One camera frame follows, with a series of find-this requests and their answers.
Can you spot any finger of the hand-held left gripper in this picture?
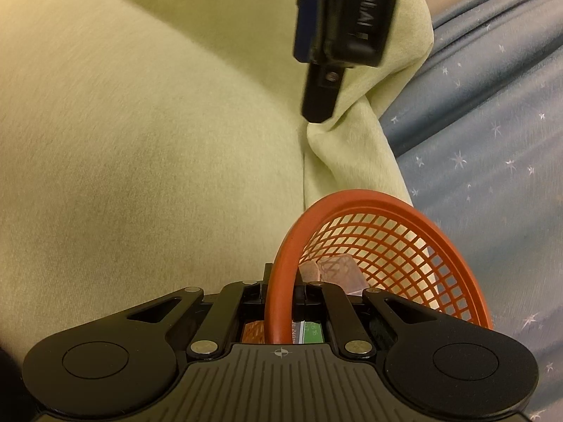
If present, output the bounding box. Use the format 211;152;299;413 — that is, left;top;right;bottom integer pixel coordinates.
301;62;346;124
292;0;325;63

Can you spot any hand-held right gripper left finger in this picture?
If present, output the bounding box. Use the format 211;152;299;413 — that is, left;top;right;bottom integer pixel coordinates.
125;264;274;360

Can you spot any orange plastic mesh basket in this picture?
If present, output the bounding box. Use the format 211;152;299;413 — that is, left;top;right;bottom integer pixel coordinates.
264;189;493;346

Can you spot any blue star-print cloth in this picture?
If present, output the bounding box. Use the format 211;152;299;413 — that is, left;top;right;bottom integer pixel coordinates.
378;0;563;422

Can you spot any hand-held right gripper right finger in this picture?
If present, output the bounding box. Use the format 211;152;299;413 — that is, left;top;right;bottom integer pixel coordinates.
295;279;441;358

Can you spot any light green blanket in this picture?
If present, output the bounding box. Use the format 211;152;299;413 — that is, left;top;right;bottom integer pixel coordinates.
0;0;436;352

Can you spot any white and green medicine box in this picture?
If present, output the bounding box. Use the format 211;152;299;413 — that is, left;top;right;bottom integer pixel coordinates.
291;321;326;345

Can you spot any clear box with blue label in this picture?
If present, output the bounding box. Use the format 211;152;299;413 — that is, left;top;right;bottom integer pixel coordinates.
299;254;366;296

